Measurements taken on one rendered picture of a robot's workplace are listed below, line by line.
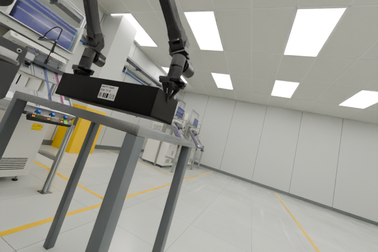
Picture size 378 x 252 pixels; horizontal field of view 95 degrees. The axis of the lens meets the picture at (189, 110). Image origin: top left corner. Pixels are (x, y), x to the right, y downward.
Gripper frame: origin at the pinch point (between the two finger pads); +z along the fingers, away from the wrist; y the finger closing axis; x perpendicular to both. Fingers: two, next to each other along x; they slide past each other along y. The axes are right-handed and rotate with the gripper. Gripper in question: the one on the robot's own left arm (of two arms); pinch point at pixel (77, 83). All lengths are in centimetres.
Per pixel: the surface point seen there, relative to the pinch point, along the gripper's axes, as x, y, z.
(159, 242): -20, -62, 60
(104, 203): 20, -60, 34
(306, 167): -658, -249, 2
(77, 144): -180, 218, 80
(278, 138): -658, -152, -74
